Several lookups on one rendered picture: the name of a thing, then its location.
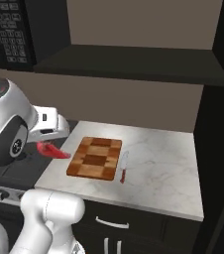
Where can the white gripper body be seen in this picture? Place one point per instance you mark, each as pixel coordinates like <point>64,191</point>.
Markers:
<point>62,129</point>

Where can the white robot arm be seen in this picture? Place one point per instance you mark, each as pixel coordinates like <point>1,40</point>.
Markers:
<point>5,112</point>

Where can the checkered wooden cutting board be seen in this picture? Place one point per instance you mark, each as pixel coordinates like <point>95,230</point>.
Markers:
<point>95,158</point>

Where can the black fridge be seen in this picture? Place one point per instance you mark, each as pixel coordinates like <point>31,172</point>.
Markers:
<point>218,139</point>

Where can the black stove with hob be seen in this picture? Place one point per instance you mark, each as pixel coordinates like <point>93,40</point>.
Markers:
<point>28,170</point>

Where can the dark stove knob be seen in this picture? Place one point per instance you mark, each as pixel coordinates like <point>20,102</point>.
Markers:
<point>3,194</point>
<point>21,195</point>

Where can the black microwave oven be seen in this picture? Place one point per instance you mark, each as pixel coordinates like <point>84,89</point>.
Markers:
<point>5,33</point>

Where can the dark cupboard door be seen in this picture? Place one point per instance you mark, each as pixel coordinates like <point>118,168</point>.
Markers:
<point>150,247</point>
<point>92,243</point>

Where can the dark drawer front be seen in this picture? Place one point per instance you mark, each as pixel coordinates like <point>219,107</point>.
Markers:
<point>150,221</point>

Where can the dark wall shelf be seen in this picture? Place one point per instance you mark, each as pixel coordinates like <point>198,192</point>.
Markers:
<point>134,64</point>

